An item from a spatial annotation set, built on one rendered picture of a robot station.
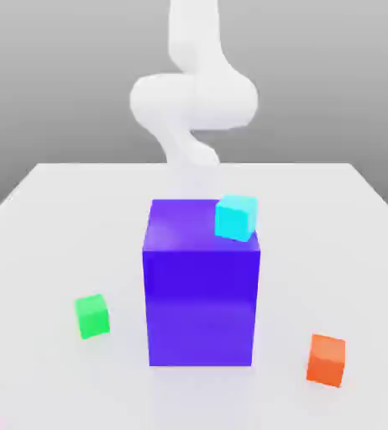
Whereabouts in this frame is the small orange cube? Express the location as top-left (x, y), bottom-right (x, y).
top-left (305, 333), bottom-right (347, 390)

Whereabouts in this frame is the small green cube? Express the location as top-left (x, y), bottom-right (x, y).
top-left (73, 293), bottom-right (112, 341)

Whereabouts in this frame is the large purple box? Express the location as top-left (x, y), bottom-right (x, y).
top-left (141, 198), bottom-right (261, 368)

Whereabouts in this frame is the small cyan cube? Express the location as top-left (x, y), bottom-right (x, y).
top-left (214, 193), bottom-right (260, 244)

